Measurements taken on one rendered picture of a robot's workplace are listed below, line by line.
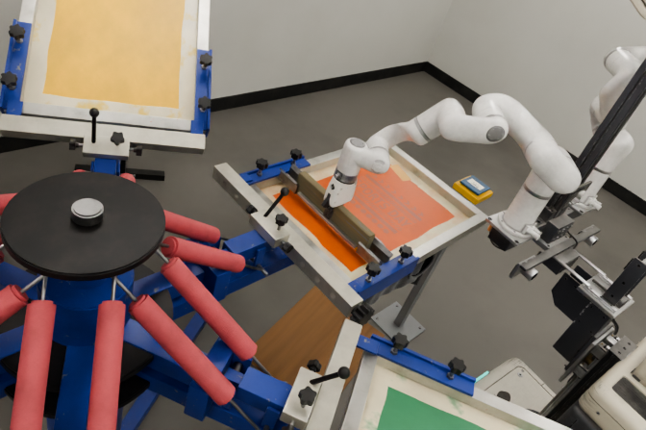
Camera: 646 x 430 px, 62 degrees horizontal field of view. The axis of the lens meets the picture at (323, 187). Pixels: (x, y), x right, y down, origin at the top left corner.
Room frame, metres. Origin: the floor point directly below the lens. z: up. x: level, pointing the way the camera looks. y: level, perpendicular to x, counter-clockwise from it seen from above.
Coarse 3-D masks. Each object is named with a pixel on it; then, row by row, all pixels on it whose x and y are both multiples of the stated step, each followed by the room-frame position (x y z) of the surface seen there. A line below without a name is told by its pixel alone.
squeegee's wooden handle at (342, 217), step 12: (300, 180) 1.53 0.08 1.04; (312, 180) 1.52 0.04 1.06; (312, 192) 1.49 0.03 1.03; (324, 192) 1.47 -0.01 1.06; (336, 216) 1.41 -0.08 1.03; (348, 216) 1.39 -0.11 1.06; (348, 228) 1.38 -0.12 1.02; (360, 228) 1.35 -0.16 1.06; (360, 240) 1.34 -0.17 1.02; (372, 240) 1.35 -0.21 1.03
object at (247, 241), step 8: (248, 232) 1.19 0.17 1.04; (256, 232) 1.20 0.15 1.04; (232, 240) 1.13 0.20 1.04; (240, 240) 1.14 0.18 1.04; (248, 240) 1.15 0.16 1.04; (256, 240) 1.16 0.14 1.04; (264, 240) 1.17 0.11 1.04; (224, 248) 1.11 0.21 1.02; (232, 248) 1.10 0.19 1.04; (240, 248) 1.11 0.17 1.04; (248, 248) 1.12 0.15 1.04; (256, 248) 1.14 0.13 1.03; (272, 248) 1.20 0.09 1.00; (248, 256) 1.12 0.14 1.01
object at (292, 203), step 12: (360, 168) 1.85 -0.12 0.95; (324, 180) 1.69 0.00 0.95; (384, 180) 1.83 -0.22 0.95; (396, 180) 1.86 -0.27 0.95; (288, 204) 1.48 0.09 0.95; (300, 204) 1.50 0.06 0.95; (348, 204) 1.59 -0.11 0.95; (300, 216) 1.44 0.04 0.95; (312, 216) 1.46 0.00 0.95; (312, 228) 1.40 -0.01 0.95
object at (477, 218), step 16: (320, 160) 1.76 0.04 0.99; (336, 160) 1.82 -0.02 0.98; (400, 160) 2.00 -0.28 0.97; (432, 176) 1.92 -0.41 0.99; (448, 192) 1.84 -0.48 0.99; (464, 208) 1.79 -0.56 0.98; (288, 224) 1.34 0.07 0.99; (464, 224) 1.66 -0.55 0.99; (480, 224) 1.72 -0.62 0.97; (432, 240) 1.50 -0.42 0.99; (448, 240) 1.54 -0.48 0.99; (320, 256) 1.24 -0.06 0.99; (416, 256) 1.40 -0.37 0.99; (336, 272) 1.20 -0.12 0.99
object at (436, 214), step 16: (416, 192) 1.82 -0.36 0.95; (432, 208) 1.75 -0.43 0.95; (368, 224) 1.52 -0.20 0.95; (416, 224) 1.61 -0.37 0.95; (432, 224) 1.64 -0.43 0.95; (320, 240) 1.35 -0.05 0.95; (336, 240) 1.38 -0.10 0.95; (384, 240) 1.46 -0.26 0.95; (400, 240) 1.49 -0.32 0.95; (336, 256) 1.31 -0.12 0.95; (352, 256) 1.33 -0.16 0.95
